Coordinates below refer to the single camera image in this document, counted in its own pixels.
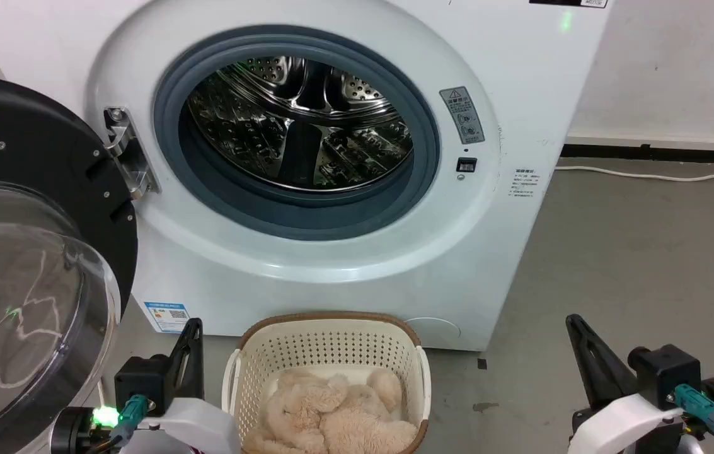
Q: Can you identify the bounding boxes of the washer door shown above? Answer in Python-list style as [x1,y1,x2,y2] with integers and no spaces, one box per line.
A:
[0,73,139,454]

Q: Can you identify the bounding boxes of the stainless steel washer drum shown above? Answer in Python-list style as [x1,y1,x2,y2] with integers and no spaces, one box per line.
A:
[187,55,414,193]

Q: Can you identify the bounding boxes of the grey rubber door gasket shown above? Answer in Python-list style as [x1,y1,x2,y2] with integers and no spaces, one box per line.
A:
[154,25,440,242]

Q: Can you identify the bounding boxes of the metal door hinge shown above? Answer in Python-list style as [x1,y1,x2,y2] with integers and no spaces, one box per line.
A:
[103,107,161,201]

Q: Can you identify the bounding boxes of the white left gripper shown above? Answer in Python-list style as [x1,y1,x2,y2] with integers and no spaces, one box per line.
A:
[122,318,241,454]

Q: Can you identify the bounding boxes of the white front-load washing machine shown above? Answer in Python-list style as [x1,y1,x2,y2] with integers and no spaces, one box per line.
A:
[0,0,613,352]

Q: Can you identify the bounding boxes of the white floor cable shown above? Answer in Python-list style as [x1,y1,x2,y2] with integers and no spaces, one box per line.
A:
[554,165,714,182]

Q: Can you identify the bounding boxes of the grey warning sticker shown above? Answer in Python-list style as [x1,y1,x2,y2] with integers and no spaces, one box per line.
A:
[439,86,485,145]

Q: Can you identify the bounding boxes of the teal-plug left gripper cable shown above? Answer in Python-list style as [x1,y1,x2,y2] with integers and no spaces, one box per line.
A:
[84,394,151,454]

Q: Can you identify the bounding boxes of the round white filter cover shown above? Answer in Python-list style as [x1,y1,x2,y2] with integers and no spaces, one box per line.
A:
[404,317,461,346]

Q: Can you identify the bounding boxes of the cream perforated laundry basket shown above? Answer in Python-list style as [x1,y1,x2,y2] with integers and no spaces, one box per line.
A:
[222,311,432,454]

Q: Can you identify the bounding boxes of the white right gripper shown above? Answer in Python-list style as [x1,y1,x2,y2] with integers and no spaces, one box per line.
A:
[565,313,686,454]

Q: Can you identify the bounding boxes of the blue energy label sticker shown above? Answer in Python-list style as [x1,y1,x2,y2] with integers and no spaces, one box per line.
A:
[144,301,191,334]

